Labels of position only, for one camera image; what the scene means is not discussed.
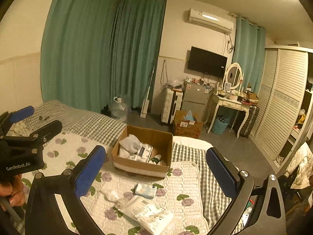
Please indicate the person's left hand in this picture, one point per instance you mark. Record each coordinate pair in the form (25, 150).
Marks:
(14, 191)

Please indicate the blue laundry basket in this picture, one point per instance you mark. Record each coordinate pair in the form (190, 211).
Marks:
(220, 124)

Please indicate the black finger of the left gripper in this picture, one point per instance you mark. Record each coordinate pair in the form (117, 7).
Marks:
(10, 118)
(47, 132)

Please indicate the black wall television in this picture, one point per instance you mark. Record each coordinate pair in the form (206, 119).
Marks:
(207, 62)

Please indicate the white plastic package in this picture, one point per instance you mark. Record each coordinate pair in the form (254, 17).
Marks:
(151, 217)

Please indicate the white louvered wardrobe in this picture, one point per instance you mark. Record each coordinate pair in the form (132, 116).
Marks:
(285, 104)

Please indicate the dark checkered suitcase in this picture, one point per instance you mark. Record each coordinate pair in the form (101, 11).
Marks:
(248, 125)

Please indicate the large teal curtain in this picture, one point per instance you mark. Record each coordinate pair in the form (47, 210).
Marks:
(95, 50)

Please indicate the white dressing table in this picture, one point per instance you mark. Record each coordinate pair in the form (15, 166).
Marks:
(224, 106)

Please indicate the grey checkered bed sheet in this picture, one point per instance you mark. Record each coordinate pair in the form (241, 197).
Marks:
(106, 131)

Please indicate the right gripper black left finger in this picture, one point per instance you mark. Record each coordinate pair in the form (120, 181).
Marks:
(43, 215)

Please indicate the small teal window curtain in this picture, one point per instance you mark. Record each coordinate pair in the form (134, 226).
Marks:
(250, 52)

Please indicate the white suitcase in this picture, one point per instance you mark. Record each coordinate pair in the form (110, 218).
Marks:
(172, 103)

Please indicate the grey small refrigerator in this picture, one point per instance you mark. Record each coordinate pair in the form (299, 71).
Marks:
(195, 99)

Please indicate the floral white quilted blanket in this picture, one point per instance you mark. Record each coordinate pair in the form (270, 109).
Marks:
(179, 192)

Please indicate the white jacket on chair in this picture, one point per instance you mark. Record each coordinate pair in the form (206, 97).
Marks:
(303, 161)

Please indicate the clear water jug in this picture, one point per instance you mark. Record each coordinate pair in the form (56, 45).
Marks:
(118, 109)

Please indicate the cardboard box on floor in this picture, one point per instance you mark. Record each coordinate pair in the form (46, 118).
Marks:
(187, 128)

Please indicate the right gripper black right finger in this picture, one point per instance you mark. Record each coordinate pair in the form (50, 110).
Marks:
(268, 213)

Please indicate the open cardboard box on bed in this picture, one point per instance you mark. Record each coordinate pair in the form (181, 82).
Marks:
(153, 142)

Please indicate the white oval vanity mirror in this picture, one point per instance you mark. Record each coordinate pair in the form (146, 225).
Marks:
(233, 77)

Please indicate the white wall air conditioner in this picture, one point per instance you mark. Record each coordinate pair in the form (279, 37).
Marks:
(209, 20)

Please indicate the light grey knitted sock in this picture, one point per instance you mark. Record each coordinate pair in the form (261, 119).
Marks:
(128, 146)

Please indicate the blue tissue pack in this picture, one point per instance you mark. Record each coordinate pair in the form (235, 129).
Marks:
(146, 191)

